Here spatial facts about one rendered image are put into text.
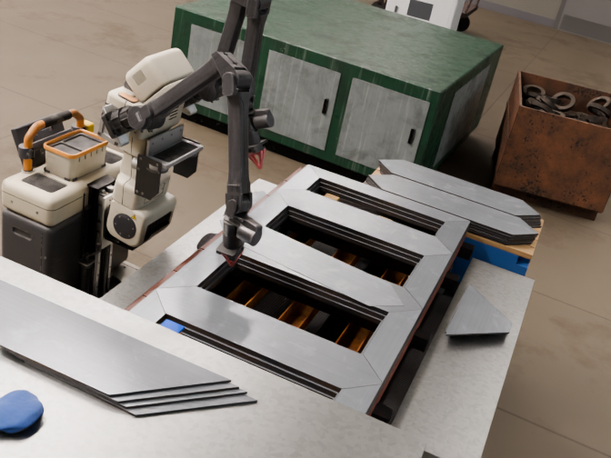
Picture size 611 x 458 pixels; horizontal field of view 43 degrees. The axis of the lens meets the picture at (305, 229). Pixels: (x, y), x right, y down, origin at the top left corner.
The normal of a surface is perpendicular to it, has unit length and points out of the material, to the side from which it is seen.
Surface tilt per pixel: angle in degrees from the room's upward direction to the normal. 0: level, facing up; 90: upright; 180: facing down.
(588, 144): 90
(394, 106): 90
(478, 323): 0
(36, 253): 90
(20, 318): 0
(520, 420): 0
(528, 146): 90
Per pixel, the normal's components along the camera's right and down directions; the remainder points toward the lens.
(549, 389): 0.18, -0.86
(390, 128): -0.43, 0.36
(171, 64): 0.74, -0.40
